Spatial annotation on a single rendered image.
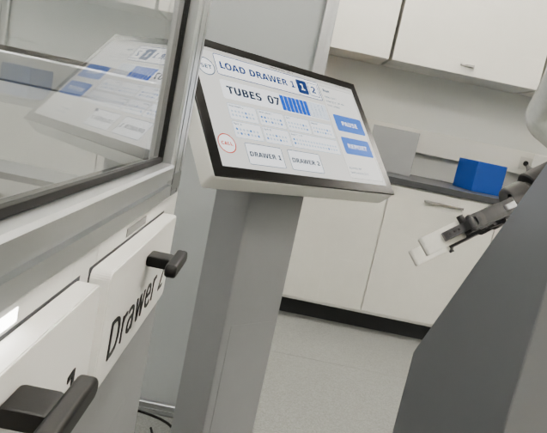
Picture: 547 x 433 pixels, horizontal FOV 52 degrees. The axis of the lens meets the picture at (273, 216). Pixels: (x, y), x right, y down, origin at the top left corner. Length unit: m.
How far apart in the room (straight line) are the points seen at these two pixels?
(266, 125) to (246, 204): 0.17
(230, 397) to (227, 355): 0.11
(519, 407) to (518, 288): 0.08
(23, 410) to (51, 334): 0.06
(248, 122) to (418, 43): 2.55
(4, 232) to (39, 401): 0.09
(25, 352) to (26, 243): 0.06
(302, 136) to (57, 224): 0.87
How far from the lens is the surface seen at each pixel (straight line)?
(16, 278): 0.34
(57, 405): 0.32
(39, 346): 0.36
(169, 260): 0.60
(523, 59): 3.74
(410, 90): 3.91
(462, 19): 3.65
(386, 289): 3.30
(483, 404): 0.46
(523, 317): 0.42
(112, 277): 0.48
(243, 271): 1.22
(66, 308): 0.40
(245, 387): 1.38
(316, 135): 1.23
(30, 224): 0.35
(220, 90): 1.10
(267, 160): 1.08
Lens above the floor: 1.07
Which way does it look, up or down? 10 degrees down
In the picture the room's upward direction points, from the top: 12 degrees clockwise
